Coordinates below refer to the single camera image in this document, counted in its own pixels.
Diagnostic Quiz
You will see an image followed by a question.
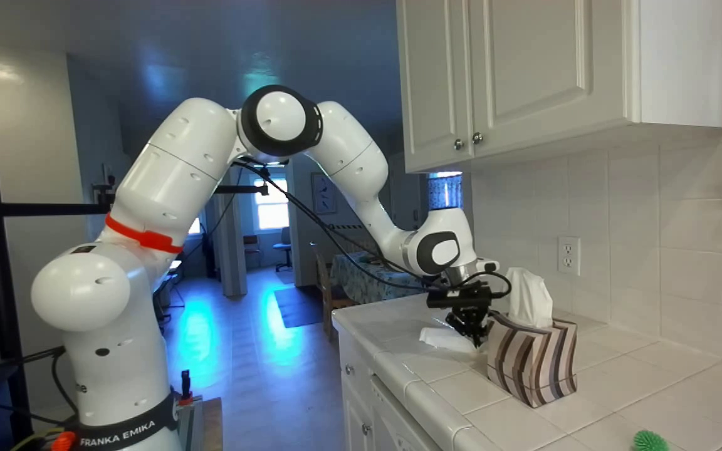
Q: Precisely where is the dark floor rug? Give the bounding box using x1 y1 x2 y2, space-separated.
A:
273 282 329 331

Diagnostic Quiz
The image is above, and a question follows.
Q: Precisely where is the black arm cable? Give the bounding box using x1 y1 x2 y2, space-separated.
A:
233 154 517 301

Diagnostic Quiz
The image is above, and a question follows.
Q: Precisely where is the bright room window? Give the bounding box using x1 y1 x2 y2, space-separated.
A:
255 170 294 233

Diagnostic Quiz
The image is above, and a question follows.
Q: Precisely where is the orange strap on arm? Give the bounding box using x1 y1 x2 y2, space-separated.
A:
102 213 183 256

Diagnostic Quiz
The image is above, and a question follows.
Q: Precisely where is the white tissue in box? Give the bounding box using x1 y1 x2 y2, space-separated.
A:
505 266 556 331

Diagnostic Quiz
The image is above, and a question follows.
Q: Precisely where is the brown striped tissue box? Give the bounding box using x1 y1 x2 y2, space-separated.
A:
483 313 581 410

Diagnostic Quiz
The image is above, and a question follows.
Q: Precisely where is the small green object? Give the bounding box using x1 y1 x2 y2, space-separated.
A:
628 429 671 451

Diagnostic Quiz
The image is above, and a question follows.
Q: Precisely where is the white counter base cabinet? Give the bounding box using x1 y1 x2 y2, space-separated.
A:
335 326 445 451

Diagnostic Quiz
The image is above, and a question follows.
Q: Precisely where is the bed with patterned bedding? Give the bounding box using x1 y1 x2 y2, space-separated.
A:
326 247 431 306

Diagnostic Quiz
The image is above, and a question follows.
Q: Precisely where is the orange red plug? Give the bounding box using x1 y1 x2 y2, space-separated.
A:
47 429 79 451

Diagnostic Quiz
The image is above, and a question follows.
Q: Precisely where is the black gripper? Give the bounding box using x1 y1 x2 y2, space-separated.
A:
449 279 499 347

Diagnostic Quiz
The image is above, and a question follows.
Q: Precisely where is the white wall outlet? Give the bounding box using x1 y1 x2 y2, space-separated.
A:
556 236 584 277

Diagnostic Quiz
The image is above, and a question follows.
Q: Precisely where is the black red clamp handle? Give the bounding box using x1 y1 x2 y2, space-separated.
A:
178 368 196 407

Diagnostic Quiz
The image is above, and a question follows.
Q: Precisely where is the white upper wall cabinet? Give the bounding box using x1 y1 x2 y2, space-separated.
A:
394 0 722 175

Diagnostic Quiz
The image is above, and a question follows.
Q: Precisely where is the blue tinted small window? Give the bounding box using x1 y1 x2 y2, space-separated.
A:
423 170 465 213

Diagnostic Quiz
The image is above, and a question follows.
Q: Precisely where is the black horizontal boom bar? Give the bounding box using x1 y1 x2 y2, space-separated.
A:
212 182 265 201

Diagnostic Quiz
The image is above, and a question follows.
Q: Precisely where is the black base cable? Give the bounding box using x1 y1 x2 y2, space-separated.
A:
20 347 75 421

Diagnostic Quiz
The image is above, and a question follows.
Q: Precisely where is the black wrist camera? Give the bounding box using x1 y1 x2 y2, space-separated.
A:
423 286 464 310

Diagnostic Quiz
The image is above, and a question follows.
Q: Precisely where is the robot mounting table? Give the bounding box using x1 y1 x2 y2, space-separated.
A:
176 396 225 451

